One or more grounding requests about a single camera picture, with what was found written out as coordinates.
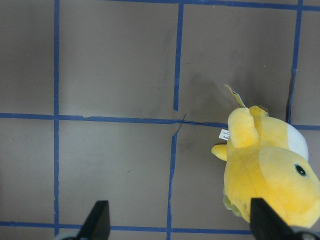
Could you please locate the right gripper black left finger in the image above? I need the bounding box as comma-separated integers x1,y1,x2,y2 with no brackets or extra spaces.
53,199,111,240

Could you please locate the yellow plush toy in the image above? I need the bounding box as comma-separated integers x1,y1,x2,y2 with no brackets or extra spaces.
211,92,320,228

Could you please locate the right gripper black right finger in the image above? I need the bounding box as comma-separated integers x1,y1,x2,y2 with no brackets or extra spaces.
249,197,320,240

